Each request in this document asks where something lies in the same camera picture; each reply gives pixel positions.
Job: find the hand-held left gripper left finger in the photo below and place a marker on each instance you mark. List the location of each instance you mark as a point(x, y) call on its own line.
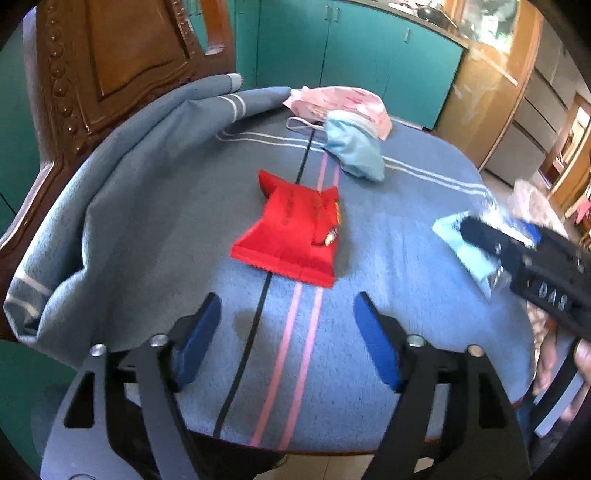
point(201, 337)

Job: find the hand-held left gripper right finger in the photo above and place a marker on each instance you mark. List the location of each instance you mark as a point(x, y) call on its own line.
point(376, 341)

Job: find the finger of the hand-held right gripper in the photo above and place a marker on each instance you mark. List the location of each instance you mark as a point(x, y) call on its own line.
point(531, 233)
point(482, 237)

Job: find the light blue packet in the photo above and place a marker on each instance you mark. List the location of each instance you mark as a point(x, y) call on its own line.
point(473, 264)

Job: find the pink perforated plastic basket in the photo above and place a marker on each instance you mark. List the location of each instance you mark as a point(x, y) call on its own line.
point(531, 196)

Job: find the red snack wrapper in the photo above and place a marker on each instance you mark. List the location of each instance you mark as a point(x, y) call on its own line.
point(286, 230)

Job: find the person's right hand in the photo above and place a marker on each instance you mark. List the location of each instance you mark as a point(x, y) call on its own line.
point(582, 357)

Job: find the pink hanging cloth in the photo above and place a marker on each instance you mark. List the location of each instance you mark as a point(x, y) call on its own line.
point(582, 210)

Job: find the blue striped blanket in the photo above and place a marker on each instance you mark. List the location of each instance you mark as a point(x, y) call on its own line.
point(392, 258)

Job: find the grey refrigerator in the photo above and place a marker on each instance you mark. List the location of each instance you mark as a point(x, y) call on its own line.
point(521, 124)

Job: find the wood framed glass partition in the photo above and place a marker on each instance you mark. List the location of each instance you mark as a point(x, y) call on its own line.
point(480, 92)

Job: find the blue face mask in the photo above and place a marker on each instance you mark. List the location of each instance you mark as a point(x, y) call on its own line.
point(355, 152)

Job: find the pink face mask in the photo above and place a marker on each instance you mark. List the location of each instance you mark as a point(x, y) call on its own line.
point(341, 104)

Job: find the black frying pan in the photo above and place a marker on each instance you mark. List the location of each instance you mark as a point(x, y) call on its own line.
point(431, 13)

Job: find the carved wooden chair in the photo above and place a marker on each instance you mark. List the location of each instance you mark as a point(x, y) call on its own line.
point(129, 46)

